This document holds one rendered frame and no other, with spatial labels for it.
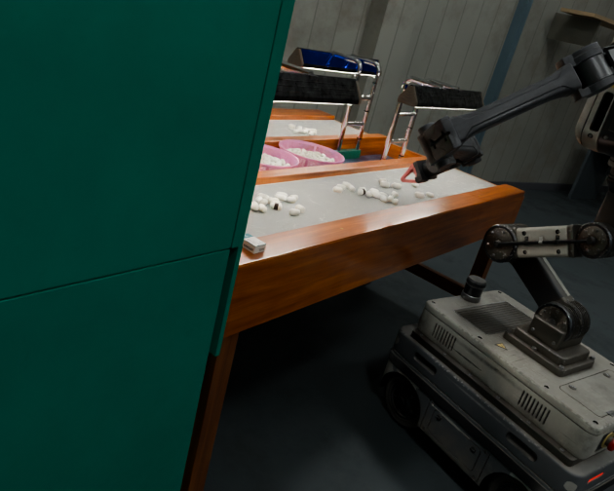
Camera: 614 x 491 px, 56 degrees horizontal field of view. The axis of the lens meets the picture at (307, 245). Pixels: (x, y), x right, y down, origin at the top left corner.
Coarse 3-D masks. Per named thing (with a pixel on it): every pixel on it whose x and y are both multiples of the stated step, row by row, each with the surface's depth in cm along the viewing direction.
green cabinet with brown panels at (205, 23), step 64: (0, 0) 63; (64, 0) 68; (128, 0) 74; (192, 0) 81; (256, 0) 90; (0, 64) 66; (64, 64) 71; (128, 64) 78; (192, 64) 86; (256, 64) 95; (0, 128) 69; (64, 128) 75; (128, 128) 82; (192, 128) 91; (256, 128) 102; (0, 192) 72; (64, 192) 79; (128, 192) 87; (192, 192) 97; (0, 256) 76; (64, 256) 83; (128, 256) 92
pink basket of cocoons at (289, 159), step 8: (264, 144) 218; (264, 152) 218; (272, 152) 218; (280, 152) 217; (288, 160) 214; (296, 160) 210; (264, 168) 195; (272, 168) 196; (280, 168) 196; (288, 168) 199
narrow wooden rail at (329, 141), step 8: (272, 136) 235; (280, 136) 238; (288, 136) 242; (296, 136) 245; (304, 136) 249; (312, 136) 252; (320, 136) 256; (328, 136) 261; (336, 136) 265; (344, 136) 269; (352, 136) 273; (368, 136) 283; (376, 136) 287; (384, 136) 292; (272, 144) 229; (320, 144) 253; (328, 144) 258; (344, 144) 267; (352, 144) 272; (368, 144) 283; (376, 144) 289; (384, 144) 295; (368, 152) 287; (376, 152) 292
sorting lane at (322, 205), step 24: (264, 192) 177; (288, 192) 183; (312, 192) 188; (336, 192) 195; (384, 192) 209; (408, 192) 217; (432, 192) 225; (456, 192) 234; (264, 216) 158; (288, 216) 163; (312, 216) 167; (336, 216) 172
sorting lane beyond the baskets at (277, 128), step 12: (276, 120) 278; (288, 120) 285; (300, 120) 292; (312, 120) 299; (324, 120) 307; (276, 132) 254; (288, 132) 260; (324, 132) 278; (336, 132) 285; (348, 132) 292
